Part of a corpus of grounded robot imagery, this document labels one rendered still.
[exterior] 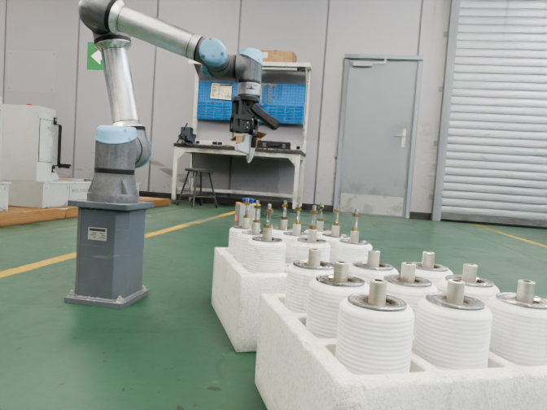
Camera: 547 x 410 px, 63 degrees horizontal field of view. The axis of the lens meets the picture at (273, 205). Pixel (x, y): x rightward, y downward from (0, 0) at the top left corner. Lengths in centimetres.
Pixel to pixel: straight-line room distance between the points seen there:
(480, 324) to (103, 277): 105
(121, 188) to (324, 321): 87
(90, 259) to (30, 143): 229
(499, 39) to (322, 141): 252
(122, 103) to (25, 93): 633
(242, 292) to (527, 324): 58
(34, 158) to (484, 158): 505
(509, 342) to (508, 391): 8
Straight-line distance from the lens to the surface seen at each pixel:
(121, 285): 140
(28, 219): 333
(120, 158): 139
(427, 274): 88
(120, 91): 157
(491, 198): 633
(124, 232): 137
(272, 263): 107
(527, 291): 74
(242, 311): 105
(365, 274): 82
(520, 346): 72
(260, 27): 658
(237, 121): 147
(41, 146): 361
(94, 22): 153
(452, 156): 622
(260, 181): 623
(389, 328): 57
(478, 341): 65
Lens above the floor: 40
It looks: 3 degrees down
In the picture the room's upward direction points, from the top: 4 degrees clockwise
